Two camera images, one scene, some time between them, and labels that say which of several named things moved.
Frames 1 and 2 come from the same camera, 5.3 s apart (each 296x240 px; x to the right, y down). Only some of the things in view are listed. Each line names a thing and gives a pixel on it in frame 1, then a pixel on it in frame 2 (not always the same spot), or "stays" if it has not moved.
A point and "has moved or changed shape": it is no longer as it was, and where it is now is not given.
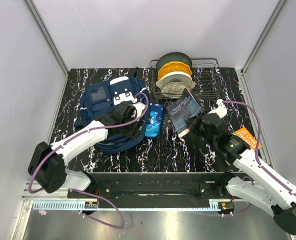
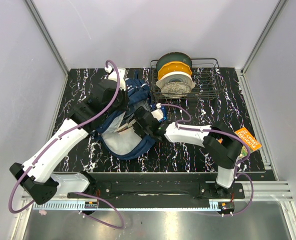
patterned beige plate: (174, 89) stays
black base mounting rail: (151, 186) stays
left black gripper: (134, 132) → (126, 100)
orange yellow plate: (172, 66) stays
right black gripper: (193, 122) → (138, 130)
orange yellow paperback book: (244, 134) stays
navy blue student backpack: (97, 97) has moved or changed shape
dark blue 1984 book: (181, 109) has moved or changed shape
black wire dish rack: (205, 73) stays
